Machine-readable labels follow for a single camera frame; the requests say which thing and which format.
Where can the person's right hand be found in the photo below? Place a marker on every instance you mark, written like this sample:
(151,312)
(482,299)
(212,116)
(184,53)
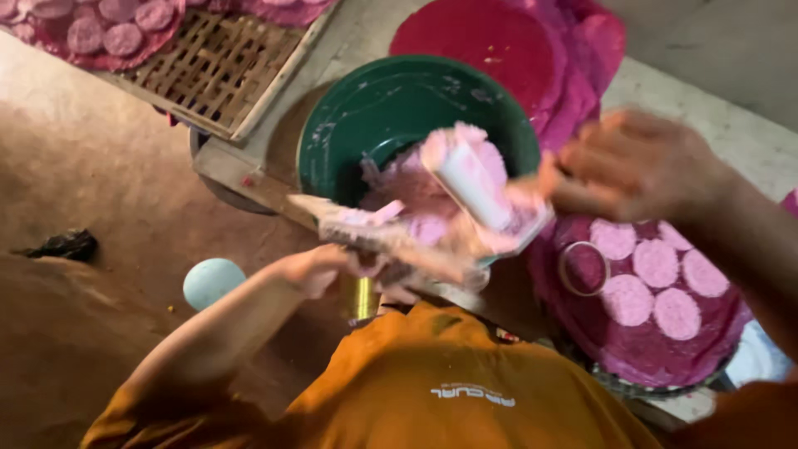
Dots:
(642,165)

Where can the person's left hand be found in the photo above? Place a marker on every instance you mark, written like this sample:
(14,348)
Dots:
(312,271)

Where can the person's right fingers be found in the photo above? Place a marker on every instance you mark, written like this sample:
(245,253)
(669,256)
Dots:
(577,178)

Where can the person's left fingers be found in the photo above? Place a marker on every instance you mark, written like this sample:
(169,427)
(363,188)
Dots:
(349,262)

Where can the dough-smeared wooden board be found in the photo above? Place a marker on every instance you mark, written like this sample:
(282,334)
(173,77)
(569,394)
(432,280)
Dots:
(386,240)

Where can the white dough-coated roller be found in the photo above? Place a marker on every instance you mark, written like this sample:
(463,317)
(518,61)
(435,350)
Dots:
(474,184)

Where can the brass cylinder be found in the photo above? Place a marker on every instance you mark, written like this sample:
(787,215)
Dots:
(358,298)

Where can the pink dough lump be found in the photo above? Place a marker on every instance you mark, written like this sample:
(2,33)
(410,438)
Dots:
(430,187)

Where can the group of pink dough discs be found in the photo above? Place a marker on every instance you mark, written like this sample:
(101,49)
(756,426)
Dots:
(654,274)
(106,28)

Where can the light blue round bowl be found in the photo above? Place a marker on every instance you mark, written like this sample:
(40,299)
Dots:
(212,284)

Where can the stack of magenta round sheets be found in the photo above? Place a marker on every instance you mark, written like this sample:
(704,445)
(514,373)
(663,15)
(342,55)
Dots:
(499,50)

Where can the person's orange shirt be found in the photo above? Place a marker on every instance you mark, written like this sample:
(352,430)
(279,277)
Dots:
(436,386)

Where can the green plastic basin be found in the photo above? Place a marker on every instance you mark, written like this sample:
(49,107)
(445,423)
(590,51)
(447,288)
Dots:
(386,106)

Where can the round metal tray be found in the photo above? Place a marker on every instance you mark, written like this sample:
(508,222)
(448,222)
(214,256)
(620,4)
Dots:
(654,388)

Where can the woven bamboo tray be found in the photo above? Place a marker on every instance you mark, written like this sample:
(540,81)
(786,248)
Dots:
(218,68)

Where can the white plastic bag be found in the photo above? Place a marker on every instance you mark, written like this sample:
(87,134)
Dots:
(757,355)

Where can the black crumpled rag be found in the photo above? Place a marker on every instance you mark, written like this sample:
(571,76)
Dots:
(62,245)

